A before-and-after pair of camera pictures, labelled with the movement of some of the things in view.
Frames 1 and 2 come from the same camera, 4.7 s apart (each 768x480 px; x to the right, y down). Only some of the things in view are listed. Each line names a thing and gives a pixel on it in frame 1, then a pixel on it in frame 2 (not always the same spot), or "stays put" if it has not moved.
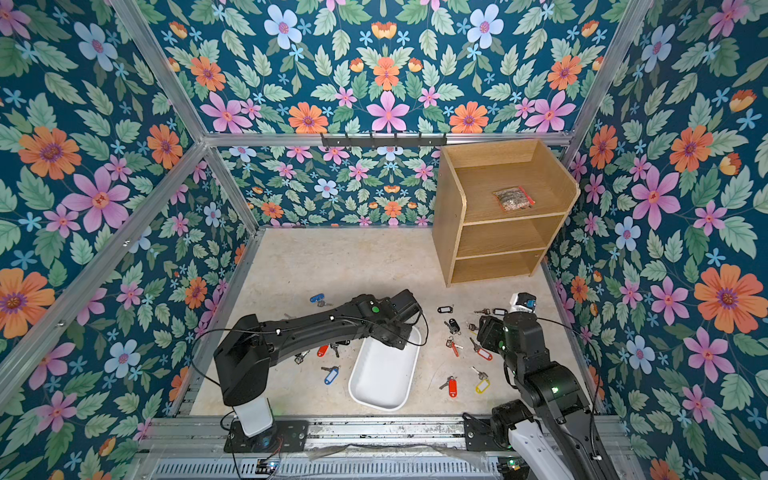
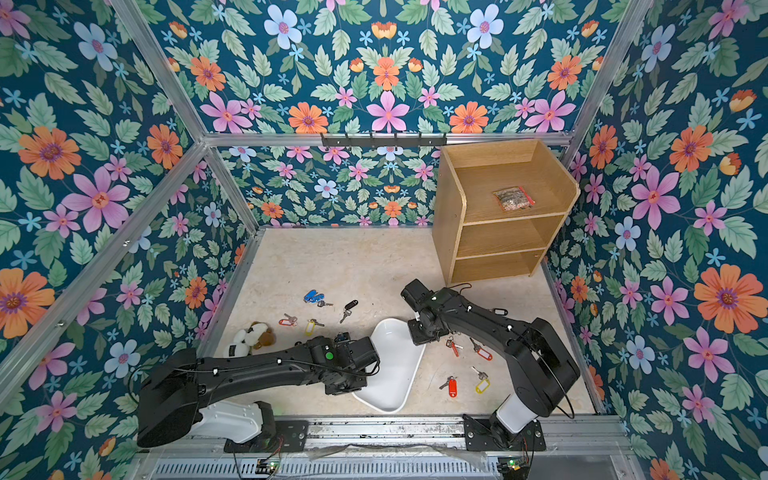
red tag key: x=452 y=386 stays put
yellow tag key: x=483 y=384 stays put
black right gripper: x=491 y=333 to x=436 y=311
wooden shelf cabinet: x=497 y=208 stays put
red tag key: x=481 y=352 stays put
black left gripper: x=406 y=334 to x=364 y=374
